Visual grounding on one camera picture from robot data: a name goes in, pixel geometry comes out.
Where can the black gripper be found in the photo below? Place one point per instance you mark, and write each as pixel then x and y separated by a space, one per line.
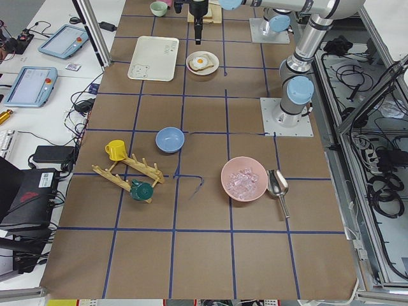
pixel 199 7

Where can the white round plate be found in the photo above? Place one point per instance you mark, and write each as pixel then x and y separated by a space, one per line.
pixel 206 71

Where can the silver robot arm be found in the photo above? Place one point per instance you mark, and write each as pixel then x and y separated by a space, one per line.
pixel 272 28
pixel 297 89

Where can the wooden cutting board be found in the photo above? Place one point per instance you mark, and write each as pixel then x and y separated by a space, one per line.
pixel 214 15

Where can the light green bowl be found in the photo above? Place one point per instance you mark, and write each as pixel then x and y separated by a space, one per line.
pixel 158 8

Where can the toast with fried egg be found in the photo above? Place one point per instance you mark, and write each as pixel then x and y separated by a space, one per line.
pixel 201 62

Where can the cream bear tray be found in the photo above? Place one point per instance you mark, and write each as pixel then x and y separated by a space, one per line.
pixel 154 59

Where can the small black power adapter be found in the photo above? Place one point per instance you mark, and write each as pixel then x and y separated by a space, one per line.
pixel 108 26

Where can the blue bowl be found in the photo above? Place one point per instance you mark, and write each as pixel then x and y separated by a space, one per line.
pixel 170 139

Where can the upper blue teach pendant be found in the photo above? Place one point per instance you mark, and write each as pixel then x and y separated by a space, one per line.
pixel 64 42

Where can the blue teach pendant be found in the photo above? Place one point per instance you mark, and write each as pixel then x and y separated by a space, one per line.
pixel 64 42
pixel 32 87

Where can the yellow mug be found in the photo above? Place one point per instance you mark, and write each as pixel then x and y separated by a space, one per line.
pixel 116 150

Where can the pink bowl with ice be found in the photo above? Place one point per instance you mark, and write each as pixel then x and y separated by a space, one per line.
pixel 244 179

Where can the lower blue teach pendant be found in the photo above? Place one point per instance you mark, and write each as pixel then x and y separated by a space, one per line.
pixel 32 87

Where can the dark green mug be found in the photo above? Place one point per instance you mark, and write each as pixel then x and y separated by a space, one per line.
pixel 141 191

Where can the metal scoop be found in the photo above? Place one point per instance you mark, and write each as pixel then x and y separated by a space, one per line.
pixel 278 187

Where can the black power brick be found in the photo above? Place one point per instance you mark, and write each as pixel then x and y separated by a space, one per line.
pixel 63 155

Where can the black red computer box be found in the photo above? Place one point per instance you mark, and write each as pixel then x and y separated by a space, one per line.
pixel 27 201

